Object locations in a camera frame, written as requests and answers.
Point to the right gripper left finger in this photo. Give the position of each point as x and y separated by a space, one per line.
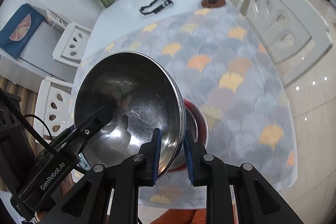
136 171

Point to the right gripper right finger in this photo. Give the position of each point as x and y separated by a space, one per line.
209 171

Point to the red steel bowl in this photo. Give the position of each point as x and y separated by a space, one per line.
196 123

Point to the blue steel bowl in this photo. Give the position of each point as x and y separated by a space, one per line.
136 96

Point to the white chair near left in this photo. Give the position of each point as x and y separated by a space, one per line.
52 108

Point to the white chair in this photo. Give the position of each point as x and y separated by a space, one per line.
72 44
52 108
285 27

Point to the white refrigerator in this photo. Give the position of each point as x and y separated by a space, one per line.
35 62

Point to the white chair far left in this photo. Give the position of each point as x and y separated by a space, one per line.
72 44

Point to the fan pattern table mat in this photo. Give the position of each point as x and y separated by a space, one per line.
219 65

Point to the blue fridge cover cloth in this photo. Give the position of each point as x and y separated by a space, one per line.
19 29

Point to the white chair near right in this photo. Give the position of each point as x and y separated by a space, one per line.
285 27

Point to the black phone stand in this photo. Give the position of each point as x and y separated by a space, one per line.
210 4

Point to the black frame on table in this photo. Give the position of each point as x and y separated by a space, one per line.
155 6

